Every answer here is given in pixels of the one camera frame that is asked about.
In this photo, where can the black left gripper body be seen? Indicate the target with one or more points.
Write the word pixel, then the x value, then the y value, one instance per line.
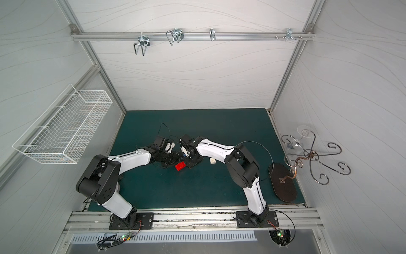
pixel 173 157

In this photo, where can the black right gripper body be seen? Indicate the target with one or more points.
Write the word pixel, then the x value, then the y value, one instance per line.
pixel 192 157

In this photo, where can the red lego brick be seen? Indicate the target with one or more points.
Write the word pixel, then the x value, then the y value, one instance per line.
pixel 180 166

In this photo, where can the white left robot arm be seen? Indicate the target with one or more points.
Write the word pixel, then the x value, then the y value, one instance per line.
pixel 100 178

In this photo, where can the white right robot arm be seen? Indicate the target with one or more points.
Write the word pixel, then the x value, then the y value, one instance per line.
pixel 241 165

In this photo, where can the green table mat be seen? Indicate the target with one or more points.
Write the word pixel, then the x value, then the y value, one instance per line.
pixel 206 184

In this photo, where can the metal curled hook stand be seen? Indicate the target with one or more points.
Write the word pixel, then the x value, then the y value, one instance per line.
pixel 295 161

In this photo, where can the dark oval stand base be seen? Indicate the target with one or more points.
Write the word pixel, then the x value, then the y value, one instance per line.
pixel 283 186

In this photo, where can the metal double hook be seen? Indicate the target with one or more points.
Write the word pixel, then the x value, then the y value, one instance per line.
pixel 142 45

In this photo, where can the white vent strip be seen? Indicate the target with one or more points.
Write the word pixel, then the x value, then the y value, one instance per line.
pixel 169 237

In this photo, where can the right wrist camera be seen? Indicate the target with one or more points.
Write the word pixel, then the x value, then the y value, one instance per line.
pixel 185 145

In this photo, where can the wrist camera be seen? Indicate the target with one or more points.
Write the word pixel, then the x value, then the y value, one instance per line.
pixel 185 145
pixel 163 144

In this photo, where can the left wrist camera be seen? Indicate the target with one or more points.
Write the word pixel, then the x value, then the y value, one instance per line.
pixel 163 144

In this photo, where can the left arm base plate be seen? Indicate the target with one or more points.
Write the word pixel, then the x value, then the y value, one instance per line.
pixel 133 221

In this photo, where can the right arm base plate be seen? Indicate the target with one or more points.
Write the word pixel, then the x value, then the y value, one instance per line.
pixel 247 219

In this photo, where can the white wire basket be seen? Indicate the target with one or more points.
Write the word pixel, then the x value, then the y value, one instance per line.
pixel 61 134

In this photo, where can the metal wire clip hook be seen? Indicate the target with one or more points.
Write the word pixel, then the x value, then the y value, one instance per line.
pixel 175 35

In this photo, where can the small metal ring hook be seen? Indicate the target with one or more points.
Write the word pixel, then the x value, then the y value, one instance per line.
pixel 212 34

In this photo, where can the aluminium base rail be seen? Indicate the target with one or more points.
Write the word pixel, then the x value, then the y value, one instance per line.
pixel 197 218

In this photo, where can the metal bracket hook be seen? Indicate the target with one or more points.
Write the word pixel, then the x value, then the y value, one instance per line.
pixel 289 36

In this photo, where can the horizontal aluminium rail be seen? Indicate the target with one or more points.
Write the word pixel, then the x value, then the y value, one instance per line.
pixel 189 36

